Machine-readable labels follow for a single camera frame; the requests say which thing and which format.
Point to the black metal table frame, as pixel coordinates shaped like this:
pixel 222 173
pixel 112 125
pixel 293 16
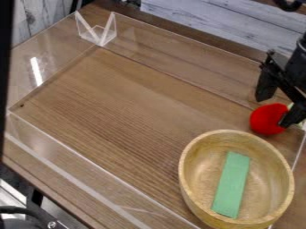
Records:
pixel 34 210

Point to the wooden bowl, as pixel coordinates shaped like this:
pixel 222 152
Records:
pixel 269 189

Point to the clear acrylic corner bracket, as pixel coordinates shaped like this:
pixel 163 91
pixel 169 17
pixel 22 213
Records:
pixel 98 35

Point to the clear acrylic tray enclosure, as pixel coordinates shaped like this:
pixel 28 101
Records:
pixel 102 116

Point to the green rectangular block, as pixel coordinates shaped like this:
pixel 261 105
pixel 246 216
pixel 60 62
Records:
pixel 229 194

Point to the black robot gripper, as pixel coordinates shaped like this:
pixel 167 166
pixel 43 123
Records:
pixel 285 73

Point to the red plush strawberry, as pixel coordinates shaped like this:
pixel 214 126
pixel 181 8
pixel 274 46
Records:
pixel 265 118

